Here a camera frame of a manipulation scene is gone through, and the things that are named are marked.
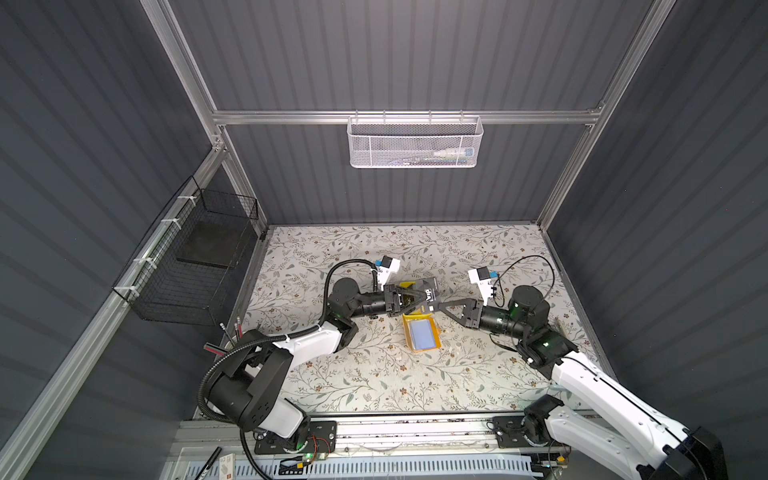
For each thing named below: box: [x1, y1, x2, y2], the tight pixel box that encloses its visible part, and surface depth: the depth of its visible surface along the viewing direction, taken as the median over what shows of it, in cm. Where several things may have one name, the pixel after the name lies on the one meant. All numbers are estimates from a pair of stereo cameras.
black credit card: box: [423, 277, 437, 303], surface depth 72 cm
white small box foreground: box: [219, 453, 236, 480], surface depth 71 cm
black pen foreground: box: [194, 446, 223, 480], surface depth 71 cm
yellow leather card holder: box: [402, 311, 442, 352], surface depth 93 cm
